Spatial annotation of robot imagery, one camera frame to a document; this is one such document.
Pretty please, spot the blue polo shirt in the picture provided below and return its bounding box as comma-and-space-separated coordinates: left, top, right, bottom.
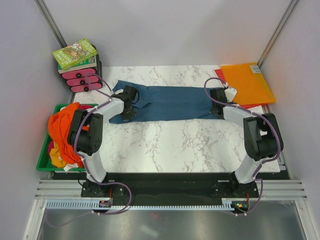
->
109, 80, 217, 124

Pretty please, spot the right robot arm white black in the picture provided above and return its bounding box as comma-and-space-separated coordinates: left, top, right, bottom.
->
207, 87, 284, 197

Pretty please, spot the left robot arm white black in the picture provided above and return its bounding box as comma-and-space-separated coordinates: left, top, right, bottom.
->
67, 85, 140, 197

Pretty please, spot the red plastic folder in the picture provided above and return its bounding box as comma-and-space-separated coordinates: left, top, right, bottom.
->
214, 68, 261, 109

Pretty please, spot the orange plastic folder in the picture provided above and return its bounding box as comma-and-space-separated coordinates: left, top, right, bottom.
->
221, 62, 276, 106

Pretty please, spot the black pink drawer organizer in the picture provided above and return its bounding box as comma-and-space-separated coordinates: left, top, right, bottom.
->
59, 54, 103, 93

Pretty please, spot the dark green book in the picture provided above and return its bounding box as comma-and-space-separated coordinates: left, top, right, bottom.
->
58, 56, 98, 74

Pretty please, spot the light green book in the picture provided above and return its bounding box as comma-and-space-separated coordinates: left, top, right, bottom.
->
52, 38, 98, 70

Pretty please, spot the orange shirt in bin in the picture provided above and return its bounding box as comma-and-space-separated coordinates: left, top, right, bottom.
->
48, 102, 91, 170

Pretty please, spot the yellow shirt in bin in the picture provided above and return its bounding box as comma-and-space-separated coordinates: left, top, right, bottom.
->
49, 148, 67, 168

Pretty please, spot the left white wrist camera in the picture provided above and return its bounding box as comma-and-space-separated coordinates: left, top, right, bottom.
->
114, 89, 124, 95

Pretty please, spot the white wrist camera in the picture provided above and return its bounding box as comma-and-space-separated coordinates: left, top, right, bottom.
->
224, 86, 237, 103
114, 89, 124, 95

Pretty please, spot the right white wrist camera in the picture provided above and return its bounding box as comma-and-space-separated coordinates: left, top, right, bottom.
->
224, 86, 237, 103

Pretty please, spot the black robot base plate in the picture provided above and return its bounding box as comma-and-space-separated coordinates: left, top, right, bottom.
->
75, 171, 261, 206

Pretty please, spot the grey slotted cable duct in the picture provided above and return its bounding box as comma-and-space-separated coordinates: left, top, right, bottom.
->
45, 198, 236, 211

